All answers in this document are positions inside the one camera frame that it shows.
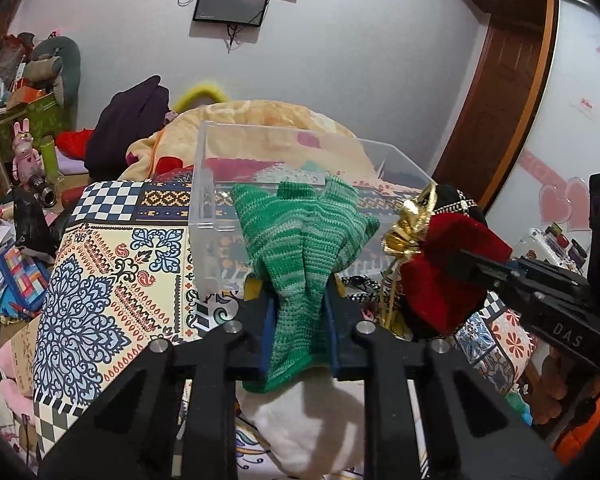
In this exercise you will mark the small black wall monitor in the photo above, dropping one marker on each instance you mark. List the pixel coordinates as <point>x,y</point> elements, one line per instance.
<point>231,12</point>

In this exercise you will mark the clear plastic storage box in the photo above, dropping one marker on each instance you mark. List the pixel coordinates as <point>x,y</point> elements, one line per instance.
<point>220,260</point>

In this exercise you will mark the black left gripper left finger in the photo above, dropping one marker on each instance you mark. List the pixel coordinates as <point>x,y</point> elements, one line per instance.
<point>173,404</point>

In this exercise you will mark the patterned patchwork tablecloth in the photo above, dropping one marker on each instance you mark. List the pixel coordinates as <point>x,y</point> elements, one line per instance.
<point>124,277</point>

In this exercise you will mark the yellow fuzzy hoop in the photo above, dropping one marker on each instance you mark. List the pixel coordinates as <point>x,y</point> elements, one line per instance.
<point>206,92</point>

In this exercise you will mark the dark purple garment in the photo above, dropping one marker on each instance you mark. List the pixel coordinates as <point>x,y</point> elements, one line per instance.
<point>131,115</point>

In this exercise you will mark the white sliding wardrobe door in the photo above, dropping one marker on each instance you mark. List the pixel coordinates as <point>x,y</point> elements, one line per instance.
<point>549,181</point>

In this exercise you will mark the green bottle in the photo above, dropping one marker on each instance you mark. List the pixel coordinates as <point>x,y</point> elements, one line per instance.
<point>49,158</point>

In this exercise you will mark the white drawstring pouch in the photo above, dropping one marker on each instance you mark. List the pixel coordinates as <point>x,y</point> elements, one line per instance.
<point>313,426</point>

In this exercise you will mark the grey green plush toy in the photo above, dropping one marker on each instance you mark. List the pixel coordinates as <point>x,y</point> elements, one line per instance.
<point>56,61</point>

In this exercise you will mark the red cushion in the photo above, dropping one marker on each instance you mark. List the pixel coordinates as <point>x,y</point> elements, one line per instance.
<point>73,144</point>

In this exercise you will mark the green knitted cloth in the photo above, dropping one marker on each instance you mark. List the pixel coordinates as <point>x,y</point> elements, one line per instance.
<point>296,239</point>

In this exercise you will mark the green cardboard box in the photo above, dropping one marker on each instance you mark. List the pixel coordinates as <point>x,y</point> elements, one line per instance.
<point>45,116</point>

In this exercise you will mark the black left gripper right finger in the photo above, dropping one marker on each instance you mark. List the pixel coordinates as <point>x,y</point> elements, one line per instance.
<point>428,413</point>

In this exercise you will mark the red velvet pouch gold ribbon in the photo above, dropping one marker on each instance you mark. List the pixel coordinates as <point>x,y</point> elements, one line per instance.
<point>427,244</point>

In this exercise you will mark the pink rabbit figurine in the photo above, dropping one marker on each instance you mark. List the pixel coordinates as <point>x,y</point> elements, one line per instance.
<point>27,161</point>

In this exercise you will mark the peach fleece blanket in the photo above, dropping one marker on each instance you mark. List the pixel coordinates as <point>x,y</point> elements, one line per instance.
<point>253,131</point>

